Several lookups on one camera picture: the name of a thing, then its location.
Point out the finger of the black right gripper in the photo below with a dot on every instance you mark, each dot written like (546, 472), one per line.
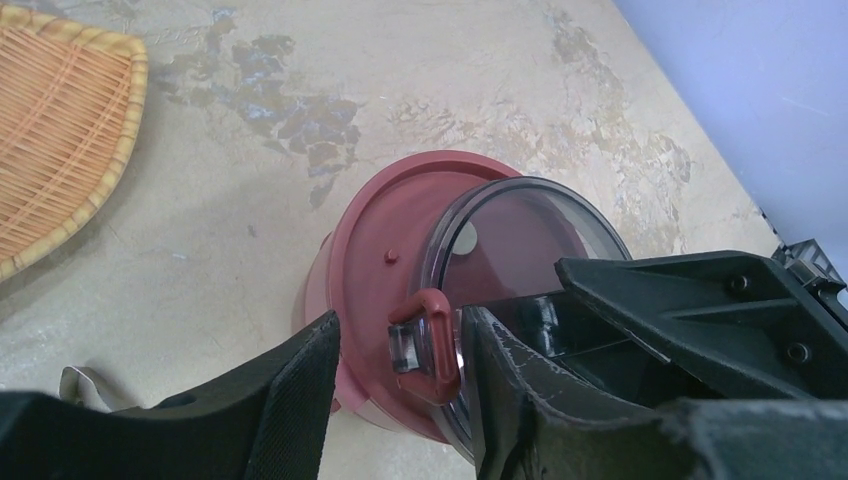
(739, 323)

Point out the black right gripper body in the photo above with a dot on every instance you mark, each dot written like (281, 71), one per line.
(809, 264)

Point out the steel food tongs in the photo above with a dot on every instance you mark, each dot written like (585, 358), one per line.
(85, 387)

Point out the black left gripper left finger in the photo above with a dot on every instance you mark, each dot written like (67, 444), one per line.
(265, 419)

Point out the woven bamboo basket tray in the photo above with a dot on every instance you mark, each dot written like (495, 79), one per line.
(72, 99)

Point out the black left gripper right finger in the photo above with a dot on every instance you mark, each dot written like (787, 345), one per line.
(532, 420)

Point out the dark red round lid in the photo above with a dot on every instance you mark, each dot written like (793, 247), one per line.
(364, 268)

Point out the glass lid with red clasp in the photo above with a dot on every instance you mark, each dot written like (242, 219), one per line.
(496, 246)

